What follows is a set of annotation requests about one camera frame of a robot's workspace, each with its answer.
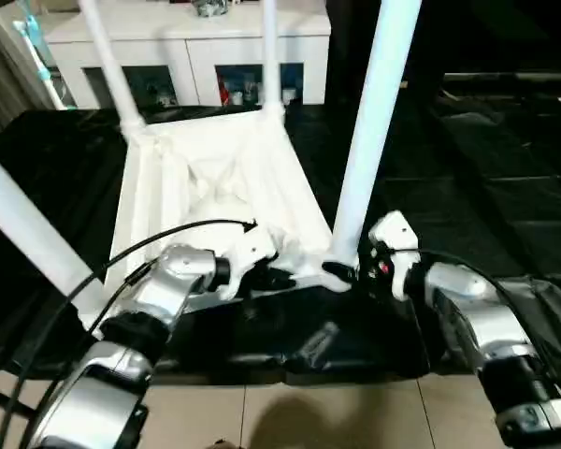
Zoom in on white plastic table top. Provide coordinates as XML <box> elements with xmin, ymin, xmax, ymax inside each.
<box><xmin>101</xmin><ymin>108</ymin><xmax>358</xmax><ymax>315</ymax></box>

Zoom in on white pole with blue band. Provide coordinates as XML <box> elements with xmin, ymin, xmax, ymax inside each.
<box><xmin>14</xmin><ymin>14</ymin><xmax>66</xmax><ymax>111</ymax></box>

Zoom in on white glass-door cabinet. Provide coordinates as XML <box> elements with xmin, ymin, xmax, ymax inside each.
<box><xmin>39</xmin><ymin>0</ymin><xmax>333</xmax><ymax>109</ymax></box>

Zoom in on grey crumpled object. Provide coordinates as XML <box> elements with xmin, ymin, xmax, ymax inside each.
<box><xmin>193</xmin><ymin>0</ymin><xmax>231</xmax><ymax>17</ymax></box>

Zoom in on black plastic mat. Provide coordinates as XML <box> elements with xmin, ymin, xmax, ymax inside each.
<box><xmin>0</xmin><ymin>94</ymin><xmax>561</xmax><ymax>386</ymax></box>

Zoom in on grey curtain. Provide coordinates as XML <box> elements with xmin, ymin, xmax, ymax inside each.
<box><xmin>0</xmin><ymin>9</ymin><xmax>40</xmax><ymax>132</ymax></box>

